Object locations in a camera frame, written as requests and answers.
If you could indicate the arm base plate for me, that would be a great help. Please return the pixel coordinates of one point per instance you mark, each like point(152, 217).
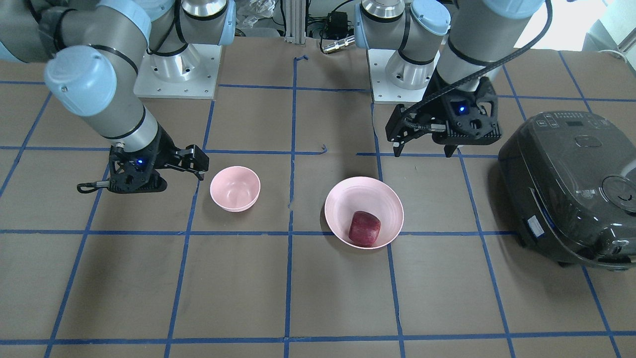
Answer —
point(192, 74)
point(392, 84)

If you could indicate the dark grey rice cooker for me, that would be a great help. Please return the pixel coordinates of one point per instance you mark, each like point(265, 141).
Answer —
point(570, 176)

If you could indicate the red apple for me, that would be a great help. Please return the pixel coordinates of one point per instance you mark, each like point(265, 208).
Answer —
point(364, 229)

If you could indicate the aluminium frame post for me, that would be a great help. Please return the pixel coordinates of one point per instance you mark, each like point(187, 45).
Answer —
point(295, 21)

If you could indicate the pink plate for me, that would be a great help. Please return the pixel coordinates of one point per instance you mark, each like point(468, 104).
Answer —
point(368, 195)

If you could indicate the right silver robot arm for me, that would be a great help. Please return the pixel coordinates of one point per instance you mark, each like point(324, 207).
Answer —
point(93, 52)

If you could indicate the small pink bowl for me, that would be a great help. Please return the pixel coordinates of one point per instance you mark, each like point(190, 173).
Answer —
point(235, 189)

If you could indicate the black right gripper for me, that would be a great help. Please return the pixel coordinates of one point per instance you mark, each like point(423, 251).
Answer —
point(163, 150)

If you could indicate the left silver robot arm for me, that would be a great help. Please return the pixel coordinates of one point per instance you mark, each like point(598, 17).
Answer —
point(453, 56)

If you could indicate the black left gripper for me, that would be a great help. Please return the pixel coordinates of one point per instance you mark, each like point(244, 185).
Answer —
point(431, 106)

